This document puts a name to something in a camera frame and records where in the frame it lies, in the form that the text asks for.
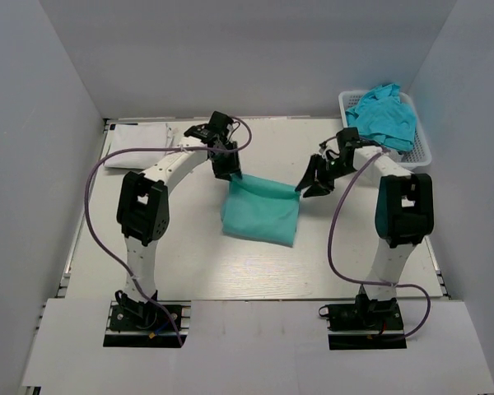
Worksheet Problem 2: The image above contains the green t shirt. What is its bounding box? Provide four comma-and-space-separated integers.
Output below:
221, 174, 301, 247

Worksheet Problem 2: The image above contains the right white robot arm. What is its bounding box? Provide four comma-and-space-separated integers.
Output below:
296, 128, 434, 302

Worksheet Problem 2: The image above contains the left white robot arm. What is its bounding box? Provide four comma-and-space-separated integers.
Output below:
116, 111, 242, 302

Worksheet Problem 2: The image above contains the blue t shirt in basket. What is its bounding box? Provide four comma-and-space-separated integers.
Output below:
345, 83, 417, 152

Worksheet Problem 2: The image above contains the white plastic basket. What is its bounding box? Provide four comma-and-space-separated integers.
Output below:
338, 89, 433, 167

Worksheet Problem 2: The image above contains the folded white t shirt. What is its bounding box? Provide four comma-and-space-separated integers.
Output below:
104, 123, 175, 170

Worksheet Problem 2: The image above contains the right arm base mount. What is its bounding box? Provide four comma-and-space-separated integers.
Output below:
318, 294, 407, 351

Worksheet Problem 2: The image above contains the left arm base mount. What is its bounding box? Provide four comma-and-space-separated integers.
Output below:
103, 290, 191, 349

